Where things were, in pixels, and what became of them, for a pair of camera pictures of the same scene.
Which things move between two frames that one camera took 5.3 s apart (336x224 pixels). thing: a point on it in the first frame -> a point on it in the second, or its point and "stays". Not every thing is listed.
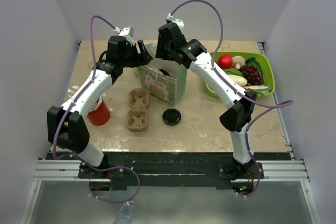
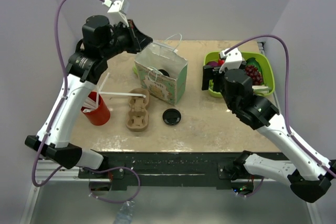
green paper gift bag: x=165 y=78 stays
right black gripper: x=160 y=53 -> x=211 y=72
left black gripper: x=144 y=56 -> x=139 y=40
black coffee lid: x=164 y=72 stays
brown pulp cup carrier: x=137 y=119 stays
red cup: x=101 y=114 stays
